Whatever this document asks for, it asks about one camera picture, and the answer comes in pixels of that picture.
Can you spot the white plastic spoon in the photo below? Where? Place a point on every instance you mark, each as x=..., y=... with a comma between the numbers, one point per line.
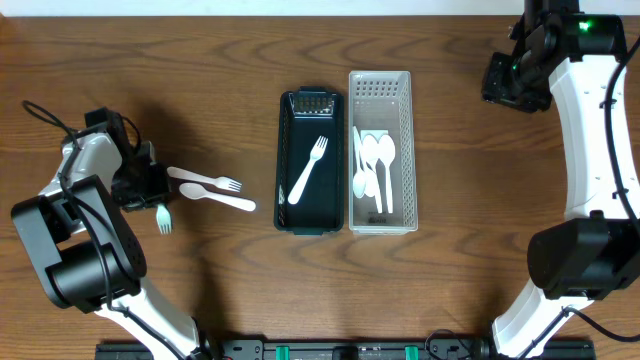
x=372, y=185
x=369, y=152
x=387, y=154
x=359, y=179

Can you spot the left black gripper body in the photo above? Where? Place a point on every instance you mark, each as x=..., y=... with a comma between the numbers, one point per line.
x=148, y=187

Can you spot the white label in basket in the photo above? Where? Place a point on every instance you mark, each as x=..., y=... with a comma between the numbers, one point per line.
x=375, y=133

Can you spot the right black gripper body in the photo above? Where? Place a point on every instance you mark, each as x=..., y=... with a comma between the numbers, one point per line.
x=500, y=84

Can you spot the white plastic fork top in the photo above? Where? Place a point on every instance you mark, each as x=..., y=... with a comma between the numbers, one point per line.
x=223, y=183

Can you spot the white plastic fork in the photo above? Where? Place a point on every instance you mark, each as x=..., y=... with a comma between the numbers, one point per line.
x=316, y=154
x=195, y=191
x=223, y=183

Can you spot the black mounting rail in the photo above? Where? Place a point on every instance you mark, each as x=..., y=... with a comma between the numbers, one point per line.
x=438, y=348

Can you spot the clear plastic basket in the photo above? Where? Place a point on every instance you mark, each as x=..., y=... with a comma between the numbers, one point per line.
x=382, y=185

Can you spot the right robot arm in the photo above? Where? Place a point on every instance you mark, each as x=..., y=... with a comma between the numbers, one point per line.
x=575, y=62

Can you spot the white plastic fork handle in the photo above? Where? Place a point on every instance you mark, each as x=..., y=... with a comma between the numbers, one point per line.
x=164, y=219

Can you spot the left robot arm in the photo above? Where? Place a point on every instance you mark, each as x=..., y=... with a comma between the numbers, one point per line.
x=84, y=252

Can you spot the black plastic basket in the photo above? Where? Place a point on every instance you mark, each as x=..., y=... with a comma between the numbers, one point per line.
x=309, y=183

